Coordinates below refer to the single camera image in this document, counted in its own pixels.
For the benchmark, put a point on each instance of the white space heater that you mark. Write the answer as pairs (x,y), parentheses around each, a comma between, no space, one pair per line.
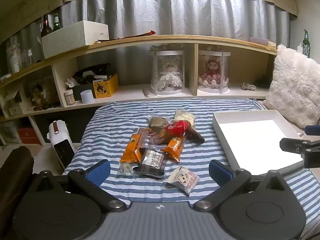
(61,145)

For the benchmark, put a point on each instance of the red box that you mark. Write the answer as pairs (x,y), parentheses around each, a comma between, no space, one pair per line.
(27,135)

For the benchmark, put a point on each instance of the silver and black snack packet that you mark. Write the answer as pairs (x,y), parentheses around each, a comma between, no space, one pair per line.
(151,162)

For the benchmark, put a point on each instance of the cream yellow snack packet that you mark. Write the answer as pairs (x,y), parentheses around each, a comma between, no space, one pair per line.
(183,116)

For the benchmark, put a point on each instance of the pale book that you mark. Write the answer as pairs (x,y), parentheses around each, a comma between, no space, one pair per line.
(260,40)

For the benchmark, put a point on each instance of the clear glass bottle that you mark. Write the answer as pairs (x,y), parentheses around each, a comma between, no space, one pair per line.
(14,57)

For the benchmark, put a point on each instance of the short orange snack packet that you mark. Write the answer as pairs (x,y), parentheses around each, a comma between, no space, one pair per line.
(173,147)

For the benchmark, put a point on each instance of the wooden shelf unit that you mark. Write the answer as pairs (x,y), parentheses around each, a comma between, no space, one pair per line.
(175,40)

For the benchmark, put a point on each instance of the white bear print snack packet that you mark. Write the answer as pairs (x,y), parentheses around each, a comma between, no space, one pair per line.
(183,178)

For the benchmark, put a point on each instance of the small jar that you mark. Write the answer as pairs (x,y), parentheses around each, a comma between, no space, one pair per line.
(69,97)

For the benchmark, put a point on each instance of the grey curtain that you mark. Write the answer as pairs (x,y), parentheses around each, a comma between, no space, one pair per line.
(162,10)

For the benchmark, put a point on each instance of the clear packet with brown cake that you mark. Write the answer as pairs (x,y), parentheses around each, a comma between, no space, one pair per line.
(157,122)

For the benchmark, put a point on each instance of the red snack packet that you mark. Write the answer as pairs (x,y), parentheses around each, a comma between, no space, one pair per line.
(177,127)

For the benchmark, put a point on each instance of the white shallow box tray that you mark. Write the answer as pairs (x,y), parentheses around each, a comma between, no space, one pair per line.
(255,142)

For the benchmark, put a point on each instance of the white cup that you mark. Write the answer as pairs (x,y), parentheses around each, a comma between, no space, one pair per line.
(86,96)

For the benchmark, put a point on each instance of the clear case with white doll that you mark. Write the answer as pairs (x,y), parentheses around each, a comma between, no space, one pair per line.
(167,72)

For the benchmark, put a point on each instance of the twine bundle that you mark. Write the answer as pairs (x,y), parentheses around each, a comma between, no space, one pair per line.
(248,87)

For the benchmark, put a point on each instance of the clear case with pink doll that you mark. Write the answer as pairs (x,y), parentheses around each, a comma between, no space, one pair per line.
(213,72)

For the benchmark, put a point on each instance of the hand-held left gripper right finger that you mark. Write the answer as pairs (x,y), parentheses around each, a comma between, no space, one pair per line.
(220,173)

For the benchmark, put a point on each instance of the brown snack packet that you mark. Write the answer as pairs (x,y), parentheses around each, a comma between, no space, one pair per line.
(195,135)

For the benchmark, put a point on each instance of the brown glass bottle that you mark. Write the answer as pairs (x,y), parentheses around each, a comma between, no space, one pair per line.
(46,27)

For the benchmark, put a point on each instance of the yellow cardboard box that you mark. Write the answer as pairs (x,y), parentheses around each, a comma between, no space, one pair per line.
(107,87)

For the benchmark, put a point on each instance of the blue white striped blanket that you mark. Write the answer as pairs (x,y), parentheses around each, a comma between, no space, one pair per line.
(112,120)

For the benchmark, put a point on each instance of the white cardboard box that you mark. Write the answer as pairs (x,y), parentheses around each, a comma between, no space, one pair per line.
(72,37)

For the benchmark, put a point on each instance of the white fluffy pillow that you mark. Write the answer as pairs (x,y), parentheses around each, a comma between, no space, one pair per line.
(292,85)

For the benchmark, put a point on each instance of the black storage box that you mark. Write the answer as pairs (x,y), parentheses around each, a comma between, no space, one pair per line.
(83,88)

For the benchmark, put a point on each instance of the small green glass bottle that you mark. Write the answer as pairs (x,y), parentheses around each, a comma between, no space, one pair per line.
(57,25)

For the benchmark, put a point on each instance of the white crumpled tissue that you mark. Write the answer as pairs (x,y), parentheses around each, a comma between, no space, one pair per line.
(72,82)

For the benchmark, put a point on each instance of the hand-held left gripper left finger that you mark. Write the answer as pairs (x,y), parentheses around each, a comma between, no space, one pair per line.
(98,173)

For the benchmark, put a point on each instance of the clear packet with dark pieces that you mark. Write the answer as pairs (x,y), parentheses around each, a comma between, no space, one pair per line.
(160,137)

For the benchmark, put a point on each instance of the long orange snack packet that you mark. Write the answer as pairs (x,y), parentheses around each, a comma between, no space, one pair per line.
(133,145)

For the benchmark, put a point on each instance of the small beige box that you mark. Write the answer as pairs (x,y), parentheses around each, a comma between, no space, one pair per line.
(15,110)

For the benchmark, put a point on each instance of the framed picture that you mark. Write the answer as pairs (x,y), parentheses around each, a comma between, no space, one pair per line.
(42,90)

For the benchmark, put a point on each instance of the red flat paper item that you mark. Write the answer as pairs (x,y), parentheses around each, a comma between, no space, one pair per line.
(151,32)

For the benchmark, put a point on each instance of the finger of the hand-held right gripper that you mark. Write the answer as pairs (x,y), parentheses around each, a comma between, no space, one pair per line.
(312,130)
(296,145)

